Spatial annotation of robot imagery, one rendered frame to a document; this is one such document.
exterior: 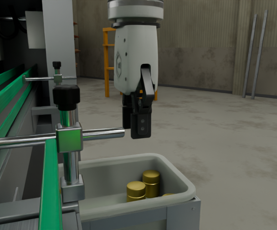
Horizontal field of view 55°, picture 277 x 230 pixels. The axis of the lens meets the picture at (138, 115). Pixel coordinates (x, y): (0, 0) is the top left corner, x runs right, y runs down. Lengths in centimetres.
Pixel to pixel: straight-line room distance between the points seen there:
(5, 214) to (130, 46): 25
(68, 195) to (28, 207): 4
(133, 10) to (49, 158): 24
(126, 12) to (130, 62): 7
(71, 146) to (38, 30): 97
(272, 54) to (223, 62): 133
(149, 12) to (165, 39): 885
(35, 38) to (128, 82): 88
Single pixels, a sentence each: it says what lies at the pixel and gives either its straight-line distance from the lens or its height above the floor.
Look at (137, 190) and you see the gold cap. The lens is 47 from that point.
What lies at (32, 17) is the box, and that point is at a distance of 123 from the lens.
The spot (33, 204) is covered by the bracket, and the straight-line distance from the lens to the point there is 32.
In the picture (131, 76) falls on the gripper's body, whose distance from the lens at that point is 37.
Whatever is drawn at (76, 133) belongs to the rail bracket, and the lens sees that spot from 28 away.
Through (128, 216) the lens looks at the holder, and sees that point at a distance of 39.
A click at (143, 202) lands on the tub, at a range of 39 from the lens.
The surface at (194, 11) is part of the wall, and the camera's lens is 871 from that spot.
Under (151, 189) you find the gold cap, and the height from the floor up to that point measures 96.
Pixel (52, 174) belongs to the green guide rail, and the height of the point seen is 113.
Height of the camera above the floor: 121
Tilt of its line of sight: 14 degrees down
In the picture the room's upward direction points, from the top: straight up
